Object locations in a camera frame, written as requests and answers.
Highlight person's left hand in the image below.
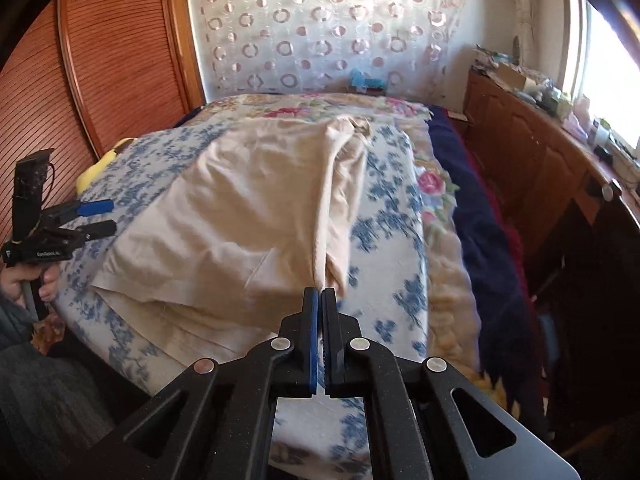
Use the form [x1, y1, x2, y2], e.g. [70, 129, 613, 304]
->
[7, 260, 59, 312]

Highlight bright window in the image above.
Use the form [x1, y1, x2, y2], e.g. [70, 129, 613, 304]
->
[562, 0, 640, 153]

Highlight beige printed t-shirt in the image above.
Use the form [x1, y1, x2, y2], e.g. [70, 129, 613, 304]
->
[92, 114, 374, 368]

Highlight blue floral white bed sheet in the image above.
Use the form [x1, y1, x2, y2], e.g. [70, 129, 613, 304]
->
[52, 121, 432, 480]

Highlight pile of small household clutter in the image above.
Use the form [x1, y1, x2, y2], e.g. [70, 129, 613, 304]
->
[472, 42, 640, 173]

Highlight white curtain with ring pattern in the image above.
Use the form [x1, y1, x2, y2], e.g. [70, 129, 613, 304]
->
[184, 0, 469, 107]

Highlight wooden sideboard cabinet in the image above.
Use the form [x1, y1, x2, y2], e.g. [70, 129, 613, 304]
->
[462, 67, 640, 303]

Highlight wooden louvered wardrobe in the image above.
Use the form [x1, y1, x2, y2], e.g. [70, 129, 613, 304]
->
[0, 0, 207, 241]

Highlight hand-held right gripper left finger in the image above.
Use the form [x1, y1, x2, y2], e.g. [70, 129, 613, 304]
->
[65, 286, 321, 480]

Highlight light blue toy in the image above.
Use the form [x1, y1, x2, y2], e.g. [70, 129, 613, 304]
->
[348, 68, 386, 95]

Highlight yellow pillow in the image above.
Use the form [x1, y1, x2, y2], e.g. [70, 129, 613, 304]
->
[75, 137, 134, 195]

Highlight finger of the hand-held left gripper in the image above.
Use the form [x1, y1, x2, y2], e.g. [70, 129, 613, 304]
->
[45, 199, 115, 226]
[64, 220, 118, 252]

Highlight cardboard box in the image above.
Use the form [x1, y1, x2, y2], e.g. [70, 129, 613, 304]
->
[491, 64, 539, 94]

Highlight person's dark grey trousers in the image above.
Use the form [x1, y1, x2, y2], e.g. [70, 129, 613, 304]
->
[0, 340, 153, 480]

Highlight navy blue blanket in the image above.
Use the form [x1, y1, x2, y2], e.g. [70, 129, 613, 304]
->
[427, 105, 557, 428]

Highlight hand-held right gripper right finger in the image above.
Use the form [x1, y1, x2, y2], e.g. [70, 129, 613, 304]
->
[322, 287, 581, 480]

